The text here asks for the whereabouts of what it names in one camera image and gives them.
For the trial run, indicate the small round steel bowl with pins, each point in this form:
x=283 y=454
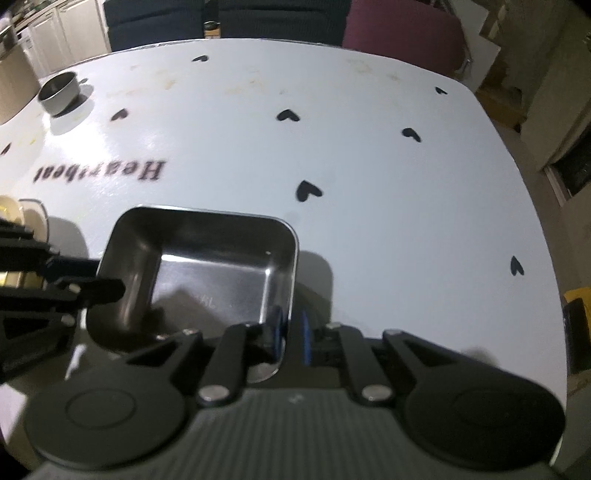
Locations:
x=57 y=92

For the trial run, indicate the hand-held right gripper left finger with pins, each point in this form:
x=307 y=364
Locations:
x=277 y=328

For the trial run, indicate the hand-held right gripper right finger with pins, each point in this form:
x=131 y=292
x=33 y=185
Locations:
x=304 y=337

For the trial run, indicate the beige canister with steel lid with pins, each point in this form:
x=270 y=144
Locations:
x=14 y=83

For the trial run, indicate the large rectangular steel tray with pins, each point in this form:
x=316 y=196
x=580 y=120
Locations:
x=207 y=277

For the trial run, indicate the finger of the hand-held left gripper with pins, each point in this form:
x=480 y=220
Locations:
x=78 y=265
x=104 y=290

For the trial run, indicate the yellow box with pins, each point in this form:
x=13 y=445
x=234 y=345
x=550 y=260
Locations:
x=577 y=332

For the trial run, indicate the white kitchen cabinets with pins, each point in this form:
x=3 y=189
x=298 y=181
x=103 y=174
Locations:
x=60 y=32

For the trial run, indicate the dark blue chair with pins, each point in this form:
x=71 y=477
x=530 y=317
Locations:
x=157 y=23
x=281 y=21

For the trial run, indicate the maroon chair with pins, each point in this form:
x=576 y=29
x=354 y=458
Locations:
x=406 y=32

